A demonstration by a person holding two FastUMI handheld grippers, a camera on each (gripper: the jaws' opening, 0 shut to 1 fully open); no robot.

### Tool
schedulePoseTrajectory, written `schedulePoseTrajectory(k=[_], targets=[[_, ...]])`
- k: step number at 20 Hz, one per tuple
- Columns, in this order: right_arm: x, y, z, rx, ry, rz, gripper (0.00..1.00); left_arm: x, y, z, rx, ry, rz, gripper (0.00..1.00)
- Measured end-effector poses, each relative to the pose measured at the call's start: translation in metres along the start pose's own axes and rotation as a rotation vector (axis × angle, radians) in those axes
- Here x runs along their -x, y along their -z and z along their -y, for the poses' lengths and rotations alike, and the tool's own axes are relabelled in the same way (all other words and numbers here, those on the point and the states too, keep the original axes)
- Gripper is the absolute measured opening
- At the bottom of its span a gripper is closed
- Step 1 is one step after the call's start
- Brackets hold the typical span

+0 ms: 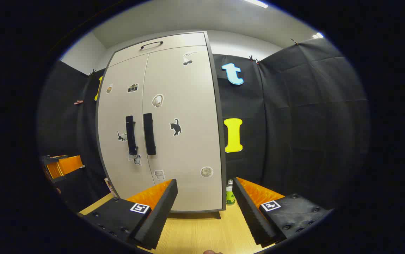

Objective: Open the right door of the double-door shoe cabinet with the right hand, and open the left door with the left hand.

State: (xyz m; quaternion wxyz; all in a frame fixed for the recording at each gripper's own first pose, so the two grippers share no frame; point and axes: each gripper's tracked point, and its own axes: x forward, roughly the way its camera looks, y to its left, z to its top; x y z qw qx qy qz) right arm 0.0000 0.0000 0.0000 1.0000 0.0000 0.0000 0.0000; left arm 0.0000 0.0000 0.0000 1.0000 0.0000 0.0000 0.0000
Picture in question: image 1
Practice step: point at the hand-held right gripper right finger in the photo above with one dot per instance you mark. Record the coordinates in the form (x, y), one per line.
(251, 215)

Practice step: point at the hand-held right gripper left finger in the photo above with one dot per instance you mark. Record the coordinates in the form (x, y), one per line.
(160, 211)

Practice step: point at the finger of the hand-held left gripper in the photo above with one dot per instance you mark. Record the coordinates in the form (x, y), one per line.
(54, 159)

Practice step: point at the grey double-door shoe cabinet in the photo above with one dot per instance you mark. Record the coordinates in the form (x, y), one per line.
(223, 176)

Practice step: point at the shoe cabinet door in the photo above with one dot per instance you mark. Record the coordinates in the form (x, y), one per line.
(188, 148)
(117, 113)

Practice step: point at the green label bottle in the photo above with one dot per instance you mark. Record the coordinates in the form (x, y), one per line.
(230, 195)

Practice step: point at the small white printed box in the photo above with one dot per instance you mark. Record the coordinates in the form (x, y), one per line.
(110, 186)

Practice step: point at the black backdrop cloth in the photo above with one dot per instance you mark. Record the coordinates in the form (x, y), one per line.
(294, 123)

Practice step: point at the small ceiling light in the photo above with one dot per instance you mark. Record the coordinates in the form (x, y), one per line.
(318, 35)

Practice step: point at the long ceiling light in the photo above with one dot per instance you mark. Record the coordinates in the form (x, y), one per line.
(257, 3)

